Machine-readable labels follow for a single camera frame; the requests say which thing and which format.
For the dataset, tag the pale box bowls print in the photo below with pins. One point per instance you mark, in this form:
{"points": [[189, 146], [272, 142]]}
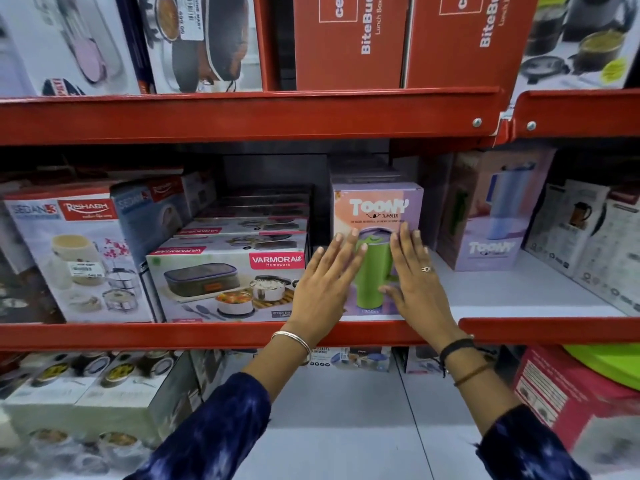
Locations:
{"points": [[90, 394], [65, 454]]}

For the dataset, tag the person's right hand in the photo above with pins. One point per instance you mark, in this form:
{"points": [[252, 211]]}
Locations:
{"points": [[422, 304]]}

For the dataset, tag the blue patterned left sleeve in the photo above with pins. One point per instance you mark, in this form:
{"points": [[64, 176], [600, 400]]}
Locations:
{"points": [[210, 434]]}

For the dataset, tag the purple tumbler print box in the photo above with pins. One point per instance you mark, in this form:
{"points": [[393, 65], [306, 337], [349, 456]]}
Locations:
{"points": [[492, 209]]}

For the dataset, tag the silver bangle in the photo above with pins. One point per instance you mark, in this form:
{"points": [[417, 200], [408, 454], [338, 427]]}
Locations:
{"points": [[295, 337]]}

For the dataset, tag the white tiffin print box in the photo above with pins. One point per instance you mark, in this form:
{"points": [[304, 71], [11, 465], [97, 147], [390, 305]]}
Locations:
{"points": [[200, 189], [70, 254], [150, 214]]}

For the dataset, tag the person's right thumb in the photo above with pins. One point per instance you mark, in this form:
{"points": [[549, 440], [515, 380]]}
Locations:
{"points": [[391, 294]]}

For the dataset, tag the person's right forearm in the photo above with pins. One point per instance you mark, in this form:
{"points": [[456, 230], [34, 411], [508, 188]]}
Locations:
{"points": [[475, 384]]}

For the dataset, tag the brown wrist thread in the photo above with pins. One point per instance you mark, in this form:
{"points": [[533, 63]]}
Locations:
{"points": [[472, 374]]}

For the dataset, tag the black wrist band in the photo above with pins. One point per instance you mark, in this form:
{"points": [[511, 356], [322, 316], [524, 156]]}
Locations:
{"points": [[457, 345]]}

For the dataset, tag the red metal shelf rack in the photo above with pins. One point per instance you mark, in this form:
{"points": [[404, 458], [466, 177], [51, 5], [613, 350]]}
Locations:
{"points": [[250, 117]]}

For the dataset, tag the blue patterned sleeve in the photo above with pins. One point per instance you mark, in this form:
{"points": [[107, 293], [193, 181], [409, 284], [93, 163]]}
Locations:
{"points": [[530, 452], [210, 434]]}

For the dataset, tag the grey box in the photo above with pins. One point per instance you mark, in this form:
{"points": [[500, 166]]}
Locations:
{"points": [[362, 172]]}

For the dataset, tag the green tumbler print box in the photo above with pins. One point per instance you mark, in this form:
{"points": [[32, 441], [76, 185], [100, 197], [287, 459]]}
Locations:
{"points": [[377, 209]]}

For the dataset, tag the white box steel containers print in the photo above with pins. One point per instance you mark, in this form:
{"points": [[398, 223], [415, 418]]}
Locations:
{"points": [[580, 39]]}

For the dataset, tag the person's left middle finger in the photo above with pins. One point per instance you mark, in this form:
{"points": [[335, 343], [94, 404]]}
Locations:
{"points": [[350, 252]]}

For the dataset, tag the person's left forearm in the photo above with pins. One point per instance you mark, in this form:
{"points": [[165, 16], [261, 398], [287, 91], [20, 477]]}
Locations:
{"points": [[282, 369]]}

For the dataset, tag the person's left hand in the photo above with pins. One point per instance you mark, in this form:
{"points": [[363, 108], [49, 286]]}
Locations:
{"points": [[320, 294]]}

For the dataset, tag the red lunch box carton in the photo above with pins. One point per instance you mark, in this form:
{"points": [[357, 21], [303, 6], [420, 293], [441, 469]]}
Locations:
{"points": [[350, 39], [465, 44]]}

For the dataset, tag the green plastic lid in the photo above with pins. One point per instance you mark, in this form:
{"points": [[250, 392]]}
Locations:
{"points": [[610, 362]]}

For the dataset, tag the pink cookware box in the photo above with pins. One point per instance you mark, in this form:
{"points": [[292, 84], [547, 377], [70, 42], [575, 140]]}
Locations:
{"points": [[575, 404]]}

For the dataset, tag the white kettle print box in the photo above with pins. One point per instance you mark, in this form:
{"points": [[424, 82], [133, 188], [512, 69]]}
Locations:
{"points": [[565, 224], [612, 264]]}

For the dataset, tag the person's left little finger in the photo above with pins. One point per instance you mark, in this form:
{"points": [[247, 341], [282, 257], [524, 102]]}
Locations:
{"points": [[318, 262]]}

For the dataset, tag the white box pink item print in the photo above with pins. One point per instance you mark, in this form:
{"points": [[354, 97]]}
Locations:
{"points": [[65, 39]]}

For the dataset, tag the white box pan print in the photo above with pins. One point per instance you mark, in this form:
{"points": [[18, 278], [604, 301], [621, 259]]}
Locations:
{"points": [[200, 39]]}

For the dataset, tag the blue patterned right sleeve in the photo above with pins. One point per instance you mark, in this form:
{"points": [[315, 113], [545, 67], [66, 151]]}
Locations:
{"points": [[530, 452]]}

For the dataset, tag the white lunch box carton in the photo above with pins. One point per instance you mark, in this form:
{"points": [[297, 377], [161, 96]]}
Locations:
{"points": [[210, 289], [240, 227]]}

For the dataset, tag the small white container box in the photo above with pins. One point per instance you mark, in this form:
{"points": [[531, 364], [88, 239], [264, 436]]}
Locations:
{"points": [[350, 358]]}

